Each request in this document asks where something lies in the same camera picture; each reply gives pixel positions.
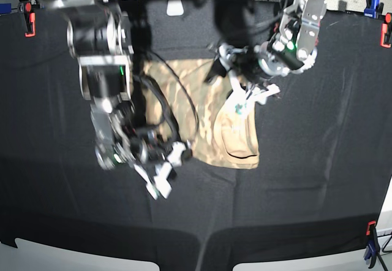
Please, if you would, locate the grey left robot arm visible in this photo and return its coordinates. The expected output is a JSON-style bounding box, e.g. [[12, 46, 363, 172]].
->
[[205, 0, 326, 117]]

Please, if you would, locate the camouflage t-shirt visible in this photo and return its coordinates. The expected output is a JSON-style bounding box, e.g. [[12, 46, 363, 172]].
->
[[143, 59, 260, 169]]

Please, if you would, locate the white tag on cloth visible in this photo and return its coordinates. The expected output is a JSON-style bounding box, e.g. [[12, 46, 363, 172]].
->
[[166, 0, 184, 17]]

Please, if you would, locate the orange clamp left rear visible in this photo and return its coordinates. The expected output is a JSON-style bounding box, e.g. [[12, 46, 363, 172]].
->
[[24, 2, 36, 37]]

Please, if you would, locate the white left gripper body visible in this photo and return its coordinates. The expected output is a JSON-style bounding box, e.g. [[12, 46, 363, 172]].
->
[[209, 43, 281, 116]]

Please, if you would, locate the blue clamp rear right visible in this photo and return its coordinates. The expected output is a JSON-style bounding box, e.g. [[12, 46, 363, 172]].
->
[[364, 0, 383, 19]]

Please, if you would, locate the orange blue clamp front right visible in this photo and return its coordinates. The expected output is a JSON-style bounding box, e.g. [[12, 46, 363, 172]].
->
[[364, 221, 380, 269]]

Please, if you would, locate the black table cloth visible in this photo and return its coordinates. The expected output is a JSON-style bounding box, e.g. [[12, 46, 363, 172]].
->
[[1, 10, 391, 270]]

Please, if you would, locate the orange clamp right rear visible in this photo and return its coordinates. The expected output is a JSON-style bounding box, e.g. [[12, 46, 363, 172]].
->
[[380, 12, 391, 48]]

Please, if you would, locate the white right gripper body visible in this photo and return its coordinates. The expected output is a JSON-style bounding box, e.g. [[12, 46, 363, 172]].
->
[[133, 140, 192, 200]]

